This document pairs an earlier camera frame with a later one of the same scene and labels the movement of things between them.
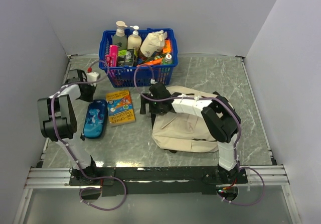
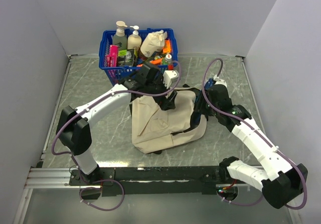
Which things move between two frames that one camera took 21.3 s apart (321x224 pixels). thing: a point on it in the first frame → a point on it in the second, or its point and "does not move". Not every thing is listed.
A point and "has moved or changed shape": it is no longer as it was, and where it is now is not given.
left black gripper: x=90 y=98 → x=166 y=104
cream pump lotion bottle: x=135 y=40 does not move
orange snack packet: x=167 y=48 does not move
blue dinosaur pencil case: x=96 y=119 → x=195 y=117
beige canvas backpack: x=179 y=132 has moved or changed shape
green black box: x=126 y=58 does not move
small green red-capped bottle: x=168 y=60 does not move
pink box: x=111 y=59 does not move
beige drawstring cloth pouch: x=154 y=42 does not move
